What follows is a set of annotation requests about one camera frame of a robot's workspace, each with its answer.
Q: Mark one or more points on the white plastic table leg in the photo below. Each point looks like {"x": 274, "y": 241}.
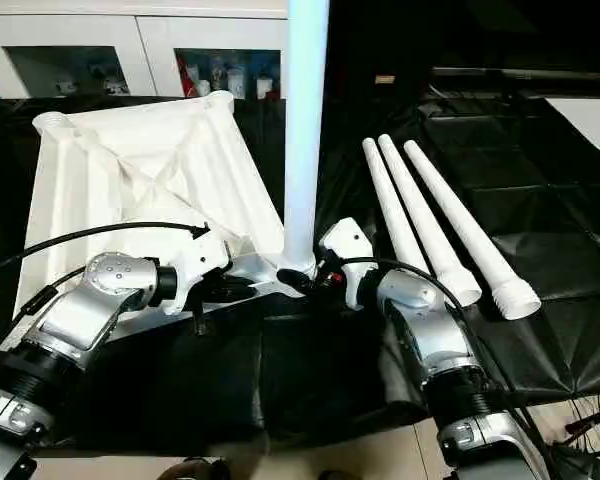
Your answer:
{"x": 470, "y": 230}
{"x": 390, "y": 200}
{"x": 302, "y": 130}
{"x": 430, "y": 220}

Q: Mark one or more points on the white plastic table top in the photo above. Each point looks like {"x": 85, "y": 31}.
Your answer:
{"x": 140, "y": 170}

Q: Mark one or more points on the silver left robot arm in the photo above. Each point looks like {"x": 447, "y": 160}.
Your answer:
{"x": 80, "y": 320}

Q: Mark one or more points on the small yellow label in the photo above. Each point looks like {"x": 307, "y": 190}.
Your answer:
{"x": 385, "y": 79}

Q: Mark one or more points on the black plastic mat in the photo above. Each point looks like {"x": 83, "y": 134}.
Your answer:
{"x": 550, "y": 220}

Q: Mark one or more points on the white glass-door cabinet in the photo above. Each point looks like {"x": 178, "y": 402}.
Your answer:
{"x": 130, "y": 30}

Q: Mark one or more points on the white flat board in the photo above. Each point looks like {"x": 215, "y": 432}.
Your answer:
{"x": 590, "y": 125}

